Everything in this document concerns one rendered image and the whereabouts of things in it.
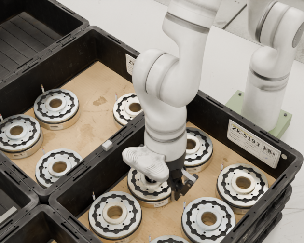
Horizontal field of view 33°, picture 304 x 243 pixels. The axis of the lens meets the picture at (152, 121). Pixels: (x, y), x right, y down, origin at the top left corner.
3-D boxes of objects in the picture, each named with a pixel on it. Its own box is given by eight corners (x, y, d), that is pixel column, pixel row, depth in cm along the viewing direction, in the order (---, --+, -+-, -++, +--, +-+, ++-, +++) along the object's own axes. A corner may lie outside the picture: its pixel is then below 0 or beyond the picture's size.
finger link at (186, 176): (174, 169, 92) (169, 173, 94) (193, 186, 92) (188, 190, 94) (181, 160, 94) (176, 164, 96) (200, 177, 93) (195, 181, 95)
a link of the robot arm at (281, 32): (314, 5, 103) (297, 68, 116) (272, -10, 107) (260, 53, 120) (295, 27, 98) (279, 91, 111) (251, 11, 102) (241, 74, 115)
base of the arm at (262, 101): (246, 101, 131) (255, 50, 119) (281, 112, 129) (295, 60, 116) (235, 126, 125) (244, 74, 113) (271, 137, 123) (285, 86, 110)
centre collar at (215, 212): (204, 204, 98) (204, 202, 98) (226, 216, 96) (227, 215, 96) (190, 222, 96) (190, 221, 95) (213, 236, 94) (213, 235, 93)
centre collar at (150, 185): (149, 164, 105) (149, 162, 104) (169, 175, 103) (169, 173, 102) (135, 180, 102) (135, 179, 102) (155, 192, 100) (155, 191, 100)
